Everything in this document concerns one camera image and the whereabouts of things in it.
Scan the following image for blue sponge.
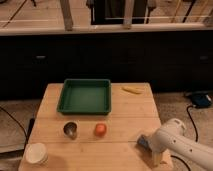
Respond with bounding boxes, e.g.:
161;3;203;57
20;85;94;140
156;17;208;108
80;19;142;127
137;135;150;149

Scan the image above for black cable right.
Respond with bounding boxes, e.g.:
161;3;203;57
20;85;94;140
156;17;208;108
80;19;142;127
186;105;200;143

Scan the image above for dark blue floor device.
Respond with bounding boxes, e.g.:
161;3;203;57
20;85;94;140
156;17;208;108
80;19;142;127
188;93;212;108

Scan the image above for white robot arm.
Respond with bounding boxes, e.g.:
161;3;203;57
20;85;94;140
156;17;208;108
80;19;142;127
145;118;213;171

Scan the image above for orange ball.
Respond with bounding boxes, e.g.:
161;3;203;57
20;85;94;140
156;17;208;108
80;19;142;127
94;123;107;137

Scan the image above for small metal cup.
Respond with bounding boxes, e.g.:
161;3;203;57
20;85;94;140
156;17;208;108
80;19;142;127
63;122;77;139

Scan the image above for black cable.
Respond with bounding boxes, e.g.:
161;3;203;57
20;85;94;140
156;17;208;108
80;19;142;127
0;105;29;141
186;105;200;143

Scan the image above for green plastic tray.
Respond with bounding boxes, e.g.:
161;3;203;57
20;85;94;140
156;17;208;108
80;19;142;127
57;79;111;115

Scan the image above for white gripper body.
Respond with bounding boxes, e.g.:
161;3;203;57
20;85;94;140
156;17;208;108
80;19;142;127
145;133;160;153

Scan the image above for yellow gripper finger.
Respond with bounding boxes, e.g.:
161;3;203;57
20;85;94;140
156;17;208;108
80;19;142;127
152;152;168;166

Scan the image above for black cable left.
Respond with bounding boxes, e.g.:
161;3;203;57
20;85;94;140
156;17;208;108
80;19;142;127
0;105;29;141

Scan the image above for yellow banana toy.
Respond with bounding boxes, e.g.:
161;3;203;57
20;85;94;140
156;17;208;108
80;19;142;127
122;86;142;94

